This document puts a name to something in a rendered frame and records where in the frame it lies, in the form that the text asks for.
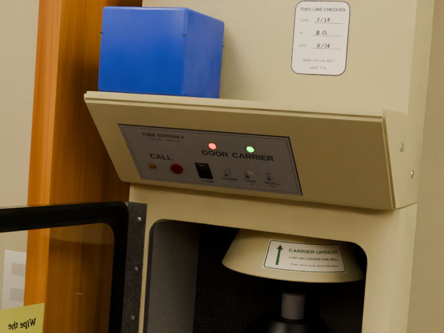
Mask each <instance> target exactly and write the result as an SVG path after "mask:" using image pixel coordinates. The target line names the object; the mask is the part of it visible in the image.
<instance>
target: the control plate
mask: <svg viewBox="0 0 444 333"><path fill-rule="evenodd" d="M118 125H119V127H120V130H121V133H122V135H123V137H124V139H125V142H126V144H127V146H128V149H129V151H130V153H131V156H132V159H133V161H134V163H135V165H136V168H137V170H138V173H139V175H140V177H141V179H145V180H157V181H164V182H176V183H183V184H195V185H202V186H215V187H221V188H234V189H240V190H252V191H259V192H271V193H279V194H291V195H297V196H302V195H303V194H302V190H301V185H300V181H299V177H298V173H297V168H296V164H295V159H294V156H293V151H292V147H291V142H290V139H289V137H285V136H276V135H259V134H249V133H233V132H224V131H207V130H198V129H181V128H164V127H155V126H138V125H129V124H118ZM209 142H212V143H215V144H216V145H217V148H216V149H215V150H213V149H210V148H209V147H208V146H207V144H208V143H209ZM247 145H251V146H253V147H254V148H255V152H254V153H249V152H248V151H246V149H245V148H246V146H247ZM149 163H155V164H156V166H157V168H156V169H151V168H150V167H149V166H148V164H149ZM194 163H207V164H208V165H209V168H210V171H211V174H212V177H213V179H206V178H200V177H199V175H198V172H197V169H196V166H195V164H194ZM172 164H178V165H180V166H181V167H182V168H183V172H182V173H181V174H176V173H173V171H171V169H170V167H171V165H172ZM226 168H227V169H229V170H230V171H231V173H232V174H230V175H228V176H225V174H224V172H223V170H225V169H226ZM246 171H250V172H251V173H252V175H253V176H251V177H250V178H246V176H245V173H244V172H246ZM267 173H271V174H273V175H274V178H273V179H271V180H268V179H267V177H266V174H267Z"/></svg>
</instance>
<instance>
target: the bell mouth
mask: <svg viewBox="0 0 444 333"><path fill-rule="evenodd" d="M222 264H223V265H224V266H225V267H227V268H228V269H231V270H234V271H236V272H240V273H243V274H248V275H251V276H257V277H261V278H269V279H278V280H283V281H297V282H307V283H344V282H351V281H358V280H361V279H364V278H365V275H366V269H365V265H364V263H363V260H362V257H361V254H360V252H359V249H358V246H357V244H356V243H353V242H347V241H341V240H331V239H320V238H314V237H304V236H299V235H288V234H283V233H273V232H267V231H256V230H250V229H239V230H238V232H237V234H236V236H235V238H234V240H233V241H232V243H231V245H230V247H229V249H228V251H227V253H226V255H225V257H224V259H223V260H222Z"/></svg>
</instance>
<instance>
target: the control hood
mask: <svg viewBox="0 0 444 333"><path fill-rule="evenodd" d="M84 100H85V103H86V105H87V107H88V109H89V112H90V113H91V116H92V118H93V120H94V123H95V125H96V127H97V130H98V132H99V134H100V136H101V138H102V140H103V143H104V145H105V147H106V150H107V152H108V154H109V156H110V158H111V160H112V163H113V165H114V167H115V169H116V172H117V173H118V176H119V178H120V180H122V182H129V183H136V184H147V185H154V186H166V187H173V188H184V189H191V190H203V191H210V192H222V193H228V194H240V195H247V196H259V197H265V198H277V199H284V200H296V201H302V202H314V203H321V204H333V205H345V206H352V207H364V208H370V209H382V210H389V211H394V210H396V209H397V208H398V207H400V197H401V189H402V173H403V165H404V150H405V141H406V126H407V116H405V115H404V114H405V113H401V112H396V111H392V110H387V109H383V108H362V107H351V106H329V105H317V104H295V103H284V102H262V101H251V100H229V99H218V98H196V97H185V96H163V95H152V94H130V93H119V92H97V91H87V93H86V94H84ZM118 124H129V125H138V126H155V127H164V128H181V129H190V130H207V131H224V132H233V133H249V134H259V135H276V136H285V137H289V139H290V142H291V147H292V151H293V156H294V159H295V164H296V168H297V173H298V177H299V181H300V185H301V190H302V194H303V195H302V196H297V195H291V194H279V193H271V192H259V191H252V190H240V189H234V188H221V187H215V186H202V185H195V184H183V183H176V182H164V181H157V180H145V179H141V177H140V175H139V173H138V170H137V168H136V165H135V163H134V161H133V159H132V156H131V153H130V151H129V149H128V146H127V144H126V142H125V139H124V137H123V135H122V133H121V130H120V127H119V125H118Z"/></svg>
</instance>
